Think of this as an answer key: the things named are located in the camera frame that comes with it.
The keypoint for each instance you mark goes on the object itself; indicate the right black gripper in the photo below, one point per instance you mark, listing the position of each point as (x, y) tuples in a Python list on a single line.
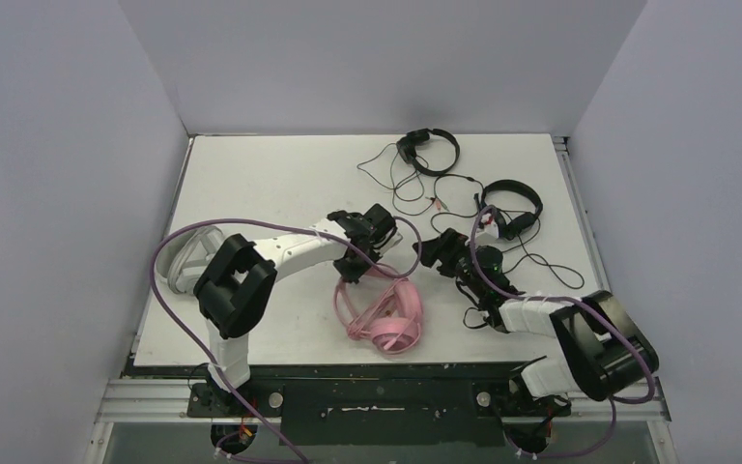
[(444, 249)]

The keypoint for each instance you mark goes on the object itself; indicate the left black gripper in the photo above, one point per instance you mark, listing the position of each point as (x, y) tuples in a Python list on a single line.
[(348, 273)]

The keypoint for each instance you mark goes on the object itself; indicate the pink headset with cable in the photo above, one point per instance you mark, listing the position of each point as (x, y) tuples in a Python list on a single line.
[(393, 322)]

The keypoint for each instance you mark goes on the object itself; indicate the black headset with microphone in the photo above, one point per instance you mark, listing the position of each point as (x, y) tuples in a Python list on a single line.
[(517, 218)]

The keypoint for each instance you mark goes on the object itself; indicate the white grey gaming headset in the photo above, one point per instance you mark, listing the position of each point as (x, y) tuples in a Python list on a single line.
[(182, 261)]

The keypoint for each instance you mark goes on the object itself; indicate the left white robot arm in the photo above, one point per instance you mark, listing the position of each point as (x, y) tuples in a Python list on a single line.
[(234, 290)]

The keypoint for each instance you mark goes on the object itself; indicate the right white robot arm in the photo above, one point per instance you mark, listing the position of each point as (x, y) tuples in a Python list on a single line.
[(604, 354)]

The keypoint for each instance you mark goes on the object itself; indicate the small black on-ear headphones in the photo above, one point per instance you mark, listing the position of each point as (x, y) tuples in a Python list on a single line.
[(406, 169)]

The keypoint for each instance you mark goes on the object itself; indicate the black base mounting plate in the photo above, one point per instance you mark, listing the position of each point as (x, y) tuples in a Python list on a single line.
[(383, 404)]

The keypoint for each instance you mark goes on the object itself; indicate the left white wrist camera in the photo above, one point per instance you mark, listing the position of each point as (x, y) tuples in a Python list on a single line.
[(390, 241)]

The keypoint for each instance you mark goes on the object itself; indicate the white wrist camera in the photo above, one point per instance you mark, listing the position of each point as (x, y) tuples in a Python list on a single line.
[(488, 230), (390, 241)]

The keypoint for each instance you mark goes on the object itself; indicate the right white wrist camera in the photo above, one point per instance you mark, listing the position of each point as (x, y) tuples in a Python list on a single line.
[(488, 230)]

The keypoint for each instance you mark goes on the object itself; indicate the aluminium frame rail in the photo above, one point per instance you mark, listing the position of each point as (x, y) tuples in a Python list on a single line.
[(145, 421)]

